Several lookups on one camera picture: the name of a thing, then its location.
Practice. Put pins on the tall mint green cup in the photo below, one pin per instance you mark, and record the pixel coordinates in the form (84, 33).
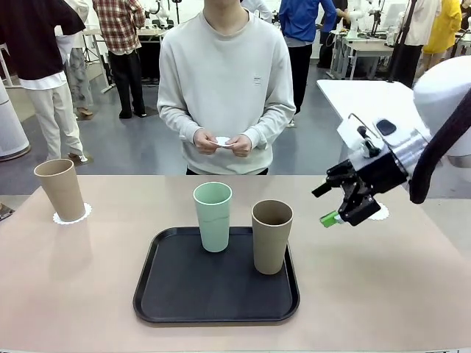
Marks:
(213, 231)

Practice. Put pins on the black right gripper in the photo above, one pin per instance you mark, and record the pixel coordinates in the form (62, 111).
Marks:
(382, 171)

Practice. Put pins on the person's left forearm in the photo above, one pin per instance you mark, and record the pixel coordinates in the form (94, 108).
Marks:
(272, 123)

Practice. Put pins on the bystander in blue shirt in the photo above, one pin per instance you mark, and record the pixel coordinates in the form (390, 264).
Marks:
(301, 22)

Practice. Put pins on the dark flat device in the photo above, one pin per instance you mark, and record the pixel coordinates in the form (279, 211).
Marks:
(4, 213)

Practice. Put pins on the black tripod pole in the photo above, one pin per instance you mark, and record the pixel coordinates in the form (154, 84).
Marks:
(403, 36)

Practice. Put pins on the bystander black top beige trousers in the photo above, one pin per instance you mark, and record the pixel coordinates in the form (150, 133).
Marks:
(29, 36)

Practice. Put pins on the person's right hand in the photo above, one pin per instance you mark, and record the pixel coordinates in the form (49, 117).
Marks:
(205, 143)

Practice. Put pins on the bystander in plaid shirt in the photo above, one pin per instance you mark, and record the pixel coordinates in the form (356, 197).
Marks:
(117, 25)

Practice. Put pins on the black bag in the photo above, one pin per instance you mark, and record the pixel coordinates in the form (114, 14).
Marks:
(325, 53)

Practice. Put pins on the bystander in yellow jacket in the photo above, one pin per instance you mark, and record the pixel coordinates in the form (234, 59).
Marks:
(443, 29)

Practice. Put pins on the tall tan brown cup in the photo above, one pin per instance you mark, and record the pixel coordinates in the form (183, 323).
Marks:
(60, 191)
(270, 246)

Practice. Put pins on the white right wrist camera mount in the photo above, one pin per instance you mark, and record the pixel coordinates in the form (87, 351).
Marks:
(368, 130)

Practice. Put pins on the white cylindrical appliance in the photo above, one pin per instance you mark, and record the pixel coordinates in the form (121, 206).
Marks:
(11, 128)

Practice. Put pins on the grey metal desk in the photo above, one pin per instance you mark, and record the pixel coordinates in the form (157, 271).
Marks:
(368, 49)

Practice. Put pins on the person's right forearm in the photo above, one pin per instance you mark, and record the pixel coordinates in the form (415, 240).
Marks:
(176, 123)

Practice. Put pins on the bystander in patterned grey trousers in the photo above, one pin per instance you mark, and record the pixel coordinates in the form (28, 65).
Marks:
(79, 73)

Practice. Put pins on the bystander cream top black trousers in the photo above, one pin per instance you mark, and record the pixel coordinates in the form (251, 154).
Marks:
(423, 25)

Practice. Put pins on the white scalloped paper coaster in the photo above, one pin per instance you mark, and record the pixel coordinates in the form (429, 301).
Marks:
(88, 212)
(222, 141)
(383, 213)

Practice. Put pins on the person in grey sweatshirt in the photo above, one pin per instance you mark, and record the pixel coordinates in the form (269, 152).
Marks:
(224, 73)

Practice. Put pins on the black plastic serving tray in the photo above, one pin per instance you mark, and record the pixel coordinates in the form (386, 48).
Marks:
(221, 290)

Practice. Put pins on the white robot arm on desk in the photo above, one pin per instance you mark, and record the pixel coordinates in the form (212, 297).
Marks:
(354, 20)
(162, 13)

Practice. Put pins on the person's left hand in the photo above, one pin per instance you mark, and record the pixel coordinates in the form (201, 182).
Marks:
(243, 145)

